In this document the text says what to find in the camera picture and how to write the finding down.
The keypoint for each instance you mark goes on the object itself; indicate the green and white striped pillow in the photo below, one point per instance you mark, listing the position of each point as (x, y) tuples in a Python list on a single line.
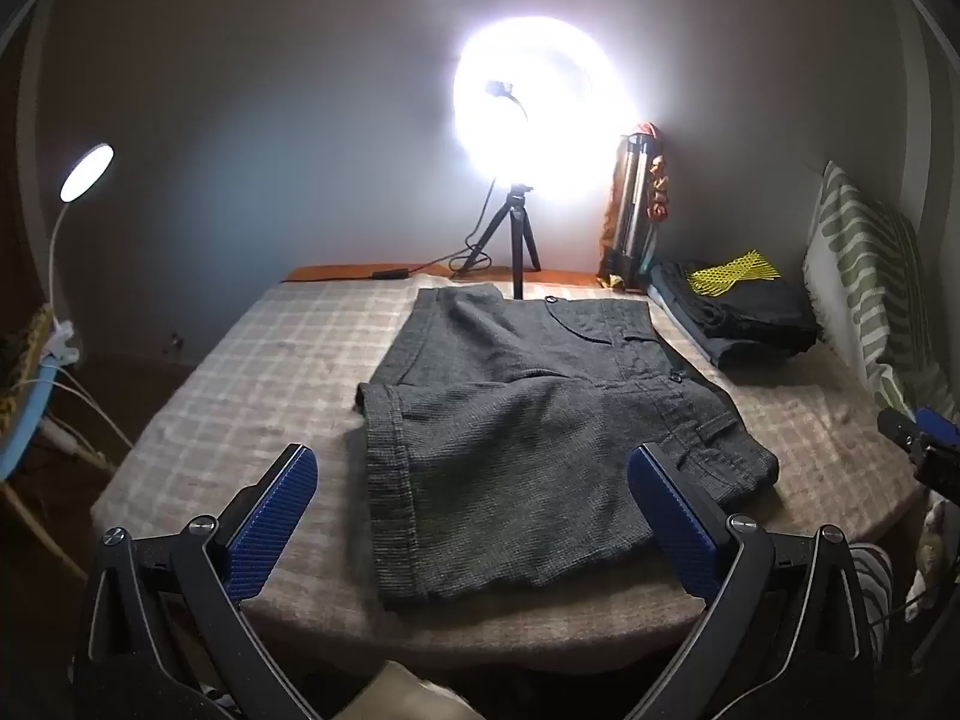
[(855, 262)]

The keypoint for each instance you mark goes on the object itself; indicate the orange sheet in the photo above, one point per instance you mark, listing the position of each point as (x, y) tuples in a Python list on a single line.
[(330, 274)]

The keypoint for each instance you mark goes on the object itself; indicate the beige checked blanket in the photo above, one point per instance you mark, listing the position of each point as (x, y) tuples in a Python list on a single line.
[(262, 390)]

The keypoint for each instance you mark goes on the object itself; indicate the stack of dark folded clothes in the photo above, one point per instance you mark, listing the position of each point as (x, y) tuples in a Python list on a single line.
[(750, 315)]

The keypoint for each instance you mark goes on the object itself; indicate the white clip desk lamp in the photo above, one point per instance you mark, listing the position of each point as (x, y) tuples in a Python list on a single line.
[(88, 169)]

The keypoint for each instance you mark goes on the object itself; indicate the black tripod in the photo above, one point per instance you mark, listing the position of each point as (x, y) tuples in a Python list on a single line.
[(517, 240)]

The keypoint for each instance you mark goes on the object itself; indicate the folded silver light stand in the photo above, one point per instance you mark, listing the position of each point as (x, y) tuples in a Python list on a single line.
[(634, 195)]

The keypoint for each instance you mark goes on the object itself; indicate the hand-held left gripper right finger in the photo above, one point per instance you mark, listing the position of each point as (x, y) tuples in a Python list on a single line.
[(671, 517)]

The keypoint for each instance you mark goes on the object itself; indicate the person's striped clothing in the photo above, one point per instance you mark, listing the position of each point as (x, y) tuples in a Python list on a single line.
[(870, 592)]

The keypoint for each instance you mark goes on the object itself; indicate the black webcam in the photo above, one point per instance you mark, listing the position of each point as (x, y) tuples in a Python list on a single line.
[(496, 88)]

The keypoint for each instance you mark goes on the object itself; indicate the olive striped cushion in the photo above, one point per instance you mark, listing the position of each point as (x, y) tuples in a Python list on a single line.
[(911, 240)]

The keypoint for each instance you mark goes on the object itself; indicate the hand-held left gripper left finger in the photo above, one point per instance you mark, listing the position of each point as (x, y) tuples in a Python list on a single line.
[(274, 517)]

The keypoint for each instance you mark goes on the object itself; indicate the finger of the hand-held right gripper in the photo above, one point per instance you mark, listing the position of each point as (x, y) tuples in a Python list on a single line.
[(941, 427), (896, 427)]

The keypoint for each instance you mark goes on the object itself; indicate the yellow mesh net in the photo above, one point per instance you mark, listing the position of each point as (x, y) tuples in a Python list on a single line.
[(731, 270)]

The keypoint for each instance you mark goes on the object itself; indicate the grey pants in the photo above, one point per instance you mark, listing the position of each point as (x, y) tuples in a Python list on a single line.
[(525, 450)]

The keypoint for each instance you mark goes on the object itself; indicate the beige cloth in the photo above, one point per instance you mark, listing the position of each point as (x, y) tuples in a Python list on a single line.
[(405, 694)]

